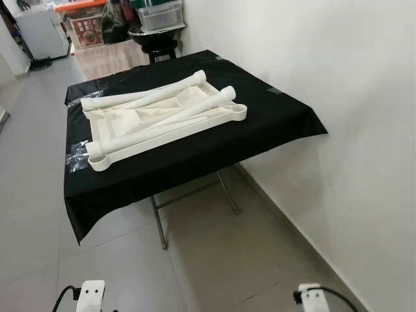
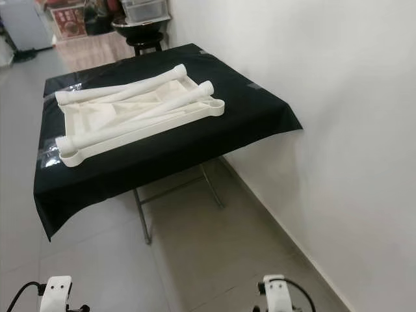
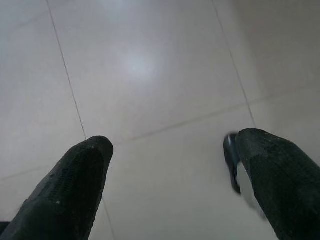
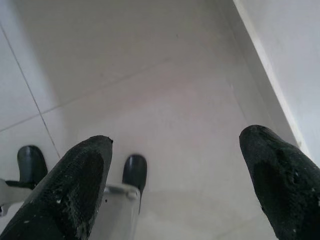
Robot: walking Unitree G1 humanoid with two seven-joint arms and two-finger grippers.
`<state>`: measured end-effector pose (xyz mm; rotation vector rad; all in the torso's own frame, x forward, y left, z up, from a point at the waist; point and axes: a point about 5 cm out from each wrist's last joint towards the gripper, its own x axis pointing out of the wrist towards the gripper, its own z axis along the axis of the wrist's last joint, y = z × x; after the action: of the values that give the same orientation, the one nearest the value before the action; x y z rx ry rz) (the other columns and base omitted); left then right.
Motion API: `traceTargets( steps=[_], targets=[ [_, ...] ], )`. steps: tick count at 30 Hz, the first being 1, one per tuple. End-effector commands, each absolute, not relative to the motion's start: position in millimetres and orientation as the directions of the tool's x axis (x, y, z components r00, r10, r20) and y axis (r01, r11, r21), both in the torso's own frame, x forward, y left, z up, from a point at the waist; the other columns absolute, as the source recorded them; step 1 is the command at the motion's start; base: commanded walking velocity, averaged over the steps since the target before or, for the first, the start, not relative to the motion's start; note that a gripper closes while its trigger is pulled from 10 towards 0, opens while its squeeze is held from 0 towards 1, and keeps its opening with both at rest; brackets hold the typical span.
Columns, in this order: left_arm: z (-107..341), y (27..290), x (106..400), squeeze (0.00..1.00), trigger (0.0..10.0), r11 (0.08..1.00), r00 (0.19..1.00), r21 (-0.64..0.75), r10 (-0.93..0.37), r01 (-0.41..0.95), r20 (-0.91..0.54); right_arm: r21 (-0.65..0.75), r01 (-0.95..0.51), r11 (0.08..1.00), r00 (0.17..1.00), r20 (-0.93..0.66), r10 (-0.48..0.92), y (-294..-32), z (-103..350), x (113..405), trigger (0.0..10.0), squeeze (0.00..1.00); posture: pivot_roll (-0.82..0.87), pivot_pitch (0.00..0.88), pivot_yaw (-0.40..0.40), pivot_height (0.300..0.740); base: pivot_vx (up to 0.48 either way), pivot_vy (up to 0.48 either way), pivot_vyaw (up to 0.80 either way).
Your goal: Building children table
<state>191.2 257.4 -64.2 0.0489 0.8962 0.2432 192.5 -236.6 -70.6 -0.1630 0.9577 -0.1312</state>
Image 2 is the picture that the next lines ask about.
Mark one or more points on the white plastic table top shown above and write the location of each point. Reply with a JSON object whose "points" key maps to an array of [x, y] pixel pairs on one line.
{"points": [[88, 117]]}

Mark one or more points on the dark floor mop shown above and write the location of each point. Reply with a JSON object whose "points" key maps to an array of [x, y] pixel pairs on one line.
{"points": [[23, 55]]}

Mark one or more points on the beige towel table cover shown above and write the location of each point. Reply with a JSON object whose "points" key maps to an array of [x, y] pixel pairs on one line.
{"points": [[91, 52]]}

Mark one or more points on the clear storage box orange lid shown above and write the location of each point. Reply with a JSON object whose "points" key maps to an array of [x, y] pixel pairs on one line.
{"points": [[53, 16]]}

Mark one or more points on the red food menu poster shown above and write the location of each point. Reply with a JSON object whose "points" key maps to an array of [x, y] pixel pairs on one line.
{"points": [[71, 23]]}

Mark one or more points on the black tablecloth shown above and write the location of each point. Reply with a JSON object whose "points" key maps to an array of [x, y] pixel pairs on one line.
{"points": [[169, 169]]}

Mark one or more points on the black bag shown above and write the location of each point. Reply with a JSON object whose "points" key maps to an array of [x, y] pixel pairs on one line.
{"points": [[101, 16]]}

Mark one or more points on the black wok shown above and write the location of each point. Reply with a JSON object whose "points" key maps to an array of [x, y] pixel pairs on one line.
{"points": [[143, 28]]}

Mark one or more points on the clear plastic storage box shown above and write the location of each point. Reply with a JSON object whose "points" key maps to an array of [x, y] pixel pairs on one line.
{"points": [[144, 10]]}

